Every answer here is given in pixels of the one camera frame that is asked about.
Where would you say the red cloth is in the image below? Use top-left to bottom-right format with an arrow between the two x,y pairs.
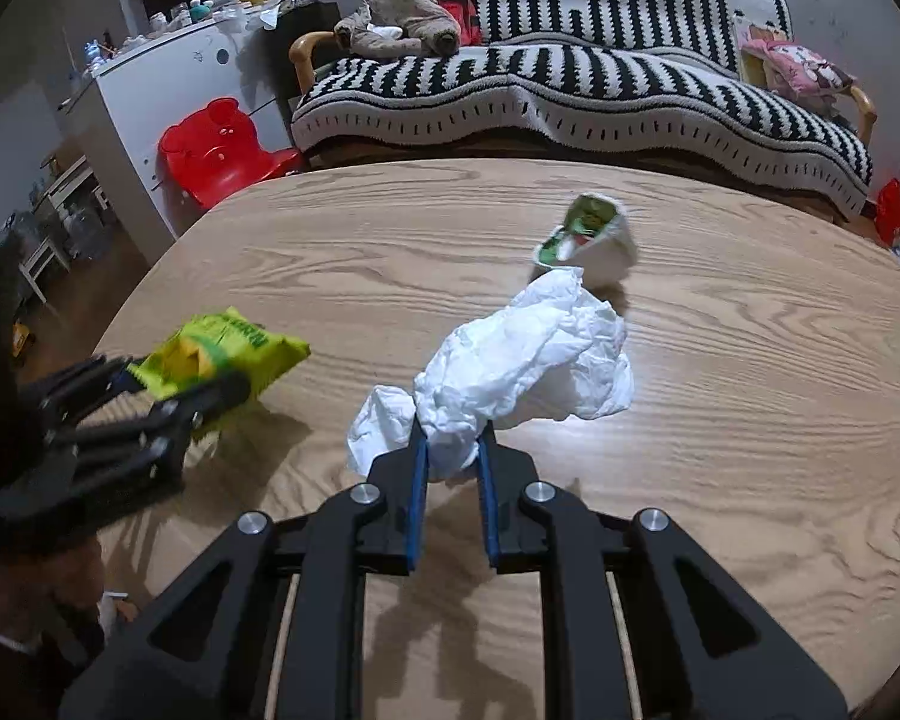
426,0 -> 485,47

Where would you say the white cabinet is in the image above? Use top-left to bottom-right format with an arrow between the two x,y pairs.
66,11 -> 290,242

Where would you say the red plastic chair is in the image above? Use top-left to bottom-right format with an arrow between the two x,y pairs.
157,96 -> 305,211

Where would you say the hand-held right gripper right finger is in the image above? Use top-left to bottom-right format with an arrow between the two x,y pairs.
475,420 -> 850,720

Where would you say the white low shelf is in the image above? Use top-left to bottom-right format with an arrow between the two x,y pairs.
18,156 -> 115,302

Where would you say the black white patterned blanket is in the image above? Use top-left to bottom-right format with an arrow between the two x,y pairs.
292,0 -> 873,215

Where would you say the group of small bottles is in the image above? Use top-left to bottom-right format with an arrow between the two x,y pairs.
81,0 -> 220,67

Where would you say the white plastic bag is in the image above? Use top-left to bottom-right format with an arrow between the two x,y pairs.
346,267 -> 635,485

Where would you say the lime green snack bag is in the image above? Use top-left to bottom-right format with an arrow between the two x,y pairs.
130,307 -> 311,442

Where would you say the red plastic bag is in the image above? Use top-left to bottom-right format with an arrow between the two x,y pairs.
873,178 -> 900,250

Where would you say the person's left forearm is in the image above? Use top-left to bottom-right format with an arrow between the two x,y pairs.
0,544 -> 110,695

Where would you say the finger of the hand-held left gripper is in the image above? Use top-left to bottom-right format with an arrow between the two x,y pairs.
66,370 -> 253,467
36,354 -> 155,430

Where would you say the wooden frame sofa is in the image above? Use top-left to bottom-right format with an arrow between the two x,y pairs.
288,0 -> 878,227

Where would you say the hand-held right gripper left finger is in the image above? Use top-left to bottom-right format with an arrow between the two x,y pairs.
58,420 -> 431,720

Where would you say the pink printed cushion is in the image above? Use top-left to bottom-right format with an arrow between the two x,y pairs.
736,21 -> 857,100

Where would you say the brown plush toy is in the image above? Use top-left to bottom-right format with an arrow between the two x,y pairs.
333,0 -> 463,59

